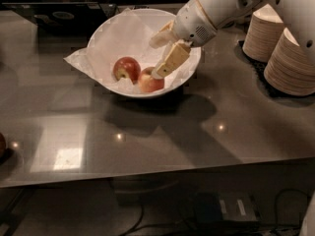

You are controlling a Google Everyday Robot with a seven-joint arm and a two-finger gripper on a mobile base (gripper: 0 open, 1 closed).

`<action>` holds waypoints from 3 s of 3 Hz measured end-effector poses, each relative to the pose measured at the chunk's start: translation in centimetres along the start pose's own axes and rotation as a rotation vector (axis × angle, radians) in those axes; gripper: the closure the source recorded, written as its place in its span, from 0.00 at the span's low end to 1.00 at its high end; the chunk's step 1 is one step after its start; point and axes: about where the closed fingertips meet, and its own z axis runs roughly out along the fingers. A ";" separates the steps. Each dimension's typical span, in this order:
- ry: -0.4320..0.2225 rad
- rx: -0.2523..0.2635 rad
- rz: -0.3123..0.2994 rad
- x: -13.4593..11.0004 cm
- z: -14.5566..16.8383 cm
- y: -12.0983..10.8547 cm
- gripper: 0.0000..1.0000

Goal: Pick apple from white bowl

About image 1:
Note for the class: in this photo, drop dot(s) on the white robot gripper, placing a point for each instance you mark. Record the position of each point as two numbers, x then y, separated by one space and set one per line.
193 27

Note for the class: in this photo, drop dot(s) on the red yellow apple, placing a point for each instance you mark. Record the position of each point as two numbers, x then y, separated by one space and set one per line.
147 83

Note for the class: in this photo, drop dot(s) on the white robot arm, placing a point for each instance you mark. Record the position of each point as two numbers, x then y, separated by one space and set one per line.
298 16

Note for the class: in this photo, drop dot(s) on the red apple left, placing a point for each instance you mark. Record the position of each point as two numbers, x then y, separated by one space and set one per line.
127 68

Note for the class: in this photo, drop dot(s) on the white bowl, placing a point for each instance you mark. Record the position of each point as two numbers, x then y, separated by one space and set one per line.
192 63

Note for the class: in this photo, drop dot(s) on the white paper napkin liner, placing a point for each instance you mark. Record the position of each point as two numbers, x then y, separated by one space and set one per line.
124 36

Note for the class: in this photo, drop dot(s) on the black mat under plates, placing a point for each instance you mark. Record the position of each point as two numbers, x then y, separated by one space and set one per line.
259 68

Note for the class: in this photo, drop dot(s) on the rear stack of paper plates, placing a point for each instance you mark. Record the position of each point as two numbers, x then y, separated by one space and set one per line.
265 30

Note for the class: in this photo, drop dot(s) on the stack of paper plates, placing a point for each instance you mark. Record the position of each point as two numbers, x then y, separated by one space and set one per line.
288 69
265 30

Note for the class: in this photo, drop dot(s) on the front stack of paper plates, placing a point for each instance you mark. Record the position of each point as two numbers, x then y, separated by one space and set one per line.
288 69

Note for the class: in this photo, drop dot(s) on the black tray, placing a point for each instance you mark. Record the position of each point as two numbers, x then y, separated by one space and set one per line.
65 17

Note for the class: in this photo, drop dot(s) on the black power box on floor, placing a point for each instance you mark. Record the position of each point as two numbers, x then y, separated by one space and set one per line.
225 207

